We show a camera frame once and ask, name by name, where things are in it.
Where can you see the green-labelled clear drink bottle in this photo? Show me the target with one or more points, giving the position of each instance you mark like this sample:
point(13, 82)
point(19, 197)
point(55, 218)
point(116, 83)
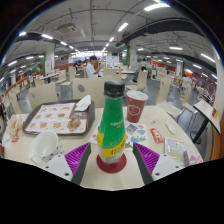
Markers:
point(111, 130)

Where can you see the red sauce packet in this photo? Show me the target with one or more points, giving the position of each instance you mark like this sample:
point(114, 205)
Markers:
point(156, 135)

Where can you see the fried food piece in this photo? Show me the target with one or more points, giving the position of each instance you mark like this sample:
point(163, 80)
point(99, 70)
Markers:
point(74, 124)

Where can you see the group of beige chairs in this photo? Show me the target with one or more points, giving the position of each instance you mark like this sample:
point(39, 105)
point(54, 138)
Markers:
point(166, 93)

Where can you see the flat round red coaster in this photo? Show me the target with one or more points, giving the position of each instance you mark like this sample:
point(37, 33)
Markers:
point(111, 167)

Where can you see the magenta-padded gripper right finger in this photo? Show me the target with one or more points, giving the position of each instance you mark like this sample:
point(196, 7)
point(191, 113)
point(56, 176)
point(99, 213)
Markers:
point(148, 158)

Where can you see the crumpled food wrapper bag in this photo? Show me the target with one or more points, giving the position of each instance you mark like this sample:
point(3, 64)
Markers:
point(14, 126)

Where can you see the red paper cup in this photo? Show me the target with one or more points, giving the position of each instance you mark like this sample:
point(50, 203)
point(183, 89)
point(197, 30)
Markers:
point(136, 108)

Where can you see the group of ceiling lights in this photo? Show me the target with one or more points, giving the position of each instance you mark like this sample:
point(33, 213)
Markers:
point(156, 6)

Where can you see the beige plastic chair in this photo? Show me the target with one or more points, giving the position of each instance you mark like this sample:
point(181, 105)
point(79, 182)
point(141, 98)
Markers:
point(93, 90)
point(43, 95)

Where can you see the white paper napkin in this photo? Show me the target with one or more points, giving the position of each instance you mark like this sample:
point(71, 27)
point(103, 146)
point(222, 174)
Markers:
point(83, 103)

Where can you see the white table with black leg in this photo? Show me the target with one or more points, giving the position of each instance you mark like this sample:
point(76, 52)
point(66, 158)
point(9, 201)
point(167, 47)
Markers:
point(206, 111)

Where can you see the dark brown food tray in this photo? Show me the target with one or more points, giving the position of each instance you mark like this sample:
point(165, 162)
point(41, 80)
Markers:
point(91, 116)

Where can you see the person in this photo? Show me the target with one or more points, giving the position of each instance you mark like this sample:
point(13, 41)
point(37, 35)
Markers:
point(91, 68)

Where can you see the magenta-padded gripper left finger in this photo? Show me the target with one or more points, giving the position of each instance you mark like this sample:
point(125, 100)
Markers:
point(76, 158)

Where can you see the clear plastic packet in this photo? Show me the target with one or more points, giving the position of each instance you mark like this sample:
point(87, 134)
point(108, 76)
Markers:
point(175, 150)

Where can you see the white sauce packet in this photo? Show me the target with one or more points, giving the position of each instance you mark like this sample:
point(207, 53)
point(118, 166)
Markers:
point(170, 127)

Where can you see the ceiling air conditioner unit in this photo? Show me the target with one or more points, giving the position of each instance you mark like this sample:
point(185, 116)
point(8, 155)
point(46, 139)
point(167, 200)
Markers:
point(66, 27)

